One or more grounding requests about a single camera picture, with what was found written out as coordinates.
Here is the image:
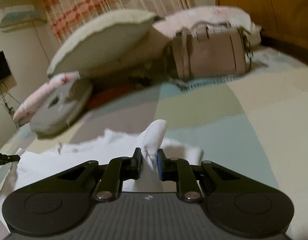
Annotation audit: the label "grey donut cushion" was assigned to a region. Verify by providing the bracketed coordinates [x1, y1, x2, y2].
[30, 79, 93, 138]

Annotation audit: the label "wall air conditioner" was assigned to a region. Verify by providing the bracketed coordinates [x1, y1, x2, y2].
[0, 4, 47, 33]

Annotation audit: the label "white printed sweatshirt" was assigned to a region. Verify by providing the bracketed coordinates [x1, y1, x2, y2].
[0, 119, 203, 223]

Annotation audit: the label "beige leather handbag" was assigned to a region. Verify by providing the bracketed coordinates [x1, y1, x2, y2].
[166, 21, 253, 82]

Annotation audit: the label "wooden headboard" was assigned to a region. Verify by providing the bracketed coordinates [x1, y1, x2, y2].
[216, 0, 308, 65]

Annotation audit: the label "pink floral quilt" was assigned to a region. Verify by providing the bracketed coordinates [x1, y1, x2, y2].
[13, 6, 260, 125]

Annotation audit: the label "green cream pillow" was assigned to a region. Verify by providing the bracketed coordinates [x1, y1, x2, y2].
[47, 9, 157, 77]

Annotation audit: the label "hanging black cables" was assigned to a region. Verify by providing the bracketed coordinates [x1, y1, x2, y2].
[0, 82, 21, 131]

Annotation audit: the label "red flat item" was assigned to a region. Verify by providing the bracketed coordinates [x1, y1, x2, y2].
[85, 84, 135, 111]

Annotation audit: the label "black wall television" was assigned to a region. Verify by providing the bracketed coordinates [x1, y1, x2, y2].
[0, 51, 11, 83]

